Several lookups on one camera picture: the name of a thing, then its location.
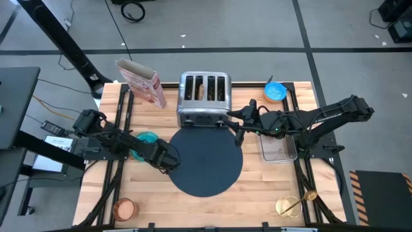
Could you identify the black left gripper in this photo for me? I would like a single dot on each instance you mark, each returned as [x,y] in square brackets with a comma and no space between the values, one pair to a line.
[162,156]

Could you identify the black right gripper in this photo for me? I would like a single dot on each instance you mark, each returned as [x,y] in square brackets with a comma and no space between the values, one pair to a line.
[254,120]

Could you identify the teal clear plastic plate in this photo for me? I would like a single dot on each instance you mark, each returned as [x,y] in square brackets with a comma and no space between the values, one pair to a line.
[146,138]

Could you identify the slice of brown bread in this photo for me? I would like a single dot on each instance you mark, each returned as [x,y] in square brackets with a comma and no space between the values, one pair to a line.
[201,92]

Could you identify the orange patterned bowl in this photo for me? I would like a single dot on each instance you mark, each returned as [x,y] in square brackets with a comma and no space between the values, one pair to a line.
[275,91]

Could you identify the copper faceted cup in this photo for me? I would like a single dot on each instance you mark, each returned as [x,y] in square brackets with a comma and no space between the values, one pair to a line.
[125,209]

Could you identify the pink cereal box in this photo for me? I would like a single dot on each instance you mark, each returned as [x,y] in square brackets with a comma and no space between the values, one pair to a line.
[145,87]

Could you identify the gold spoon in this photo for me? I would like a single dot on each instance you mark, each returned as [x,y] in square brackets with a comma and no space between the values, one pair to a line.
[310,195]

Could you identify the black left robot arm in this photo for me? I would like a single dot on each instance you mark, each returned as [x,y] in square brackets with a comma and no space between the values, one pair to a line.
[119,140]

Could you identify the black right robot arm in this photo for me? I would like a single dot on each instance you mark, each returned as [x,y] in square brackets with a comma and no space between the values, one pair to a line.
[338,114]

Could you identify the dark blue round placemat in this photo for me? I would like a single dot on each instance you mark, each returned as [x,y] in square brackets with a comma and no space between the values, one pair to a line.
[206,161]

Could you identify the silver four-slot toaster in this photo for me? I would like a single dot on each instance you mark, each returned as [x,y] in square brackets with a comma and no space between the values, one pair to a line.
[193,111]

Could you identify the clear plastic container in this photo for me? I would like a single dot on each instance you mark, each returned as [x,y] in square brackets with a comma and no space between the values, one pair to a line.
[277,151]

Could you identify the black power adapter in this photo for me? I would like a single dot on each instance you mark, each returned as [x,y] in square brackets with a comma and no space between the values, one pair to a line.
[53,128]

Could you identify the white paper booklet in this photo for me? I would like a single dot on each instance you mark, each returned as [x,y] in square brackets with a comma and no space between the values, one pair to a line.
[48,162]

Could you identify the black floor stand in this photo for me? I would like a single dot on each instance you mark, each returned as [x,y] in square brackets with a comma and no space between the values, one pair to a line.
[64,42]

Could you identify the black desk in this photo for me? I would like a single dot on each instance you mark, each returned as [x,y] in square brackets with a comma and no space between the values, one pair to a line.
[19,103]

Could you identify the white plug adapter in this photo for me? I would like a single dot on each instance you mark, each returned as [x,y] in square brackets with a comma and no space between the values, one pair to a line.
[67,23]

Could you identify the black mat with hazard stripes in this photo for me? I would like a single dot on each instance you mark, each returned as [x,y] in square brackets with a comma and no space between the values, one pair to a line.
[383,196]

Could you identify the black equipment box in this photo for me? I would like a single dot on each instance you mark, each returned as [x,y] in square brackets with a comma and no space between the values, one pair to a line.
[399,29]

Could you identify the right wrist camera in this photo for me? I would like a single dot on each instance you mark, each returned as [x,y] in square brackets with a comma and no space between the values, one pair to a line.
[239,138]

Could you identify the black aluminium table frame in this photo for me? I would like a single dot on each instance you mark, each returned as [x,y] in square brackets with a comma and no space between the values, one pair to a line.
[124,96]

